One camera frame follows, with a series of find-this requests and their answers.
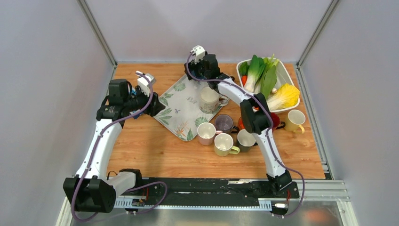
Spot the dark blue faceted mug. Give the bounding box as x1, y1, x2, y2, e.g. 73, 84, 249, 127
192, 71, 207, 80

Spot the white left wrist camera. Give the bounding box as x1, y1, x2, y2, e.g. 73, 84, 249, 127
136, 71, 156, 97

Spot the orange mug black handle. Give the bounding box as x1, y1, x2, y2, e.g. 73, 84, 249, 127
237, 117, 244, 130

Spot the pale yellow mug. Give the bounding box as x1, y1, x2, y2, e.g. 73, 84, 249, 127
284, 110, 306, 134

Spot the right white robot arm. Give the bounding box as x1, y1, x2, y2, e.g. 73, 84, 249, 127
184, 53, 293, 197

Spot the small red tomato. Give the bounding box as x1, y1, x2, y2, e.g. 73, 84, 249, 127
241, 75, 247, 86

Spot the dark green faceted mug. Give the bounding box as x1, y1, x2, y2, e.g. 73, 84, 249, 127
236, 129, 258, 153

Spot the lime green faceted mug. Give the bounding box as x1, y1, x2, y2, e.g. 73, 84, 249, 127
214, 133, 240, 157

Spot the pink faceted mug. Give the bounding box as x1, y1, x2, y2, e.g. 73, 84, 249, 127
197, 122, 223, 145

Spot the green bok choy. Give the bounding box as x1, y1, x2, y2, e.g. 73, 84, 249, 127
239, 55, 279, 98

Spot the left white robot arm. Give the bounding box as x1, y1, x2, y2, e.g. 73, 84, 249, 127
63, 74, 165, 214

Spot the red mug black handle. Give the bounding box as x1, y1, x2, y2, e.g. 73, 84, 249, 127
271, 113, 286, 131

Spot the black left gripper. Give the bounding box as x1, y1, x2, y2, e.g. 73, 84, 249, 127
124, 86, 166, 117

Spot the large floral cream mug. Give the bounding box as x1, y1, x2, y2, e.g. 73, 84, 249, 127
199, 87, 229, 114

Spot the white vegetable tub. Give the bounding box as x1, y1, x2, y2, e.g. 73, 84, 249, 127
236, 59, 301, 114

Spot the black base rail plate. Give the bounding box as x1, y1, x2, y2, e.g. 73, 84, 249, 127
115, 178, 301, 208

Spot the purple mug black handle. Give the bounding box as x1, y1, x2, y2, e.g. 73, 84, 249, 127
215, 114, 239, 134

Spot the yellow napa cabbage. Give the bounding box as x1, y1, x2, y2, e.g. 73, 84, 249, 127
267, 83, 301, 111

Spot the floral white serving tray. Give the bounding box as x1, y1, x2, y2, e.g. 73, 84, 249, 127
154, 75, 229, 141

